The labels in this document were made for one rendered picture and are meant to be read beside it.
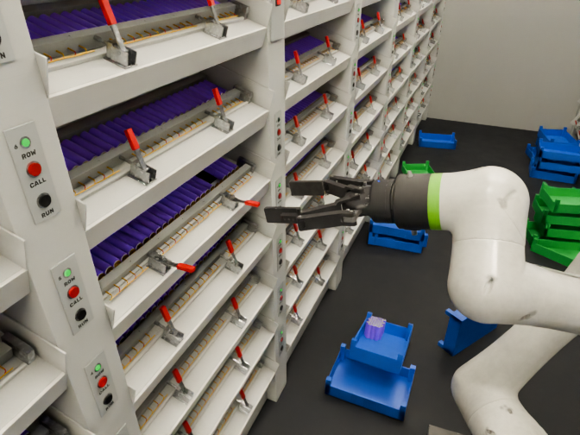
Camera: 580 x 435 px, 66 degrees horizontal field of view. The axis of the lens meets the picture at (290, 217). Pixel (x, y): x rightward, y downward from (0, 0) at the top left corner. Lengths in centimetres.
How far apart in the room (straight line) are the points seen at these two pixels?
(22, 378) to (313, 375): 132
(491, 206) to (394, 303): 160
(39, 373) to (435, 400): 147
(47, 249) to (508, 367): 95
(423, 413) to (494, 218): 126
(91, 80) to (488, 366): 99
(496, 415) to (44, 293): 92
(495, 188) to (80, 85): 58
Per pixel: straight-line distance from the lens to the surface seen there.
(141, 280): 88
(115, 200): 76
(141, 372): 98
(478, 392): 118
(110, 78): 70
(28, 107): 61
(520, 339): 115
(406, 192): 73
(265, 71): 113
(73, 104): 66
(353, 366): 195
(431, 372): 200
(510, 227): 71
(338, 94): 183
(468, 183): 72
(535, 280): 73
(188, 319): 106
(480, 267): 68
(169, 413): 115
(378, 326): 199
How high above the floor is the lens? 147
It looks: 31 degrees down
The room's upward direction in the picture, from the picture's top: straight up
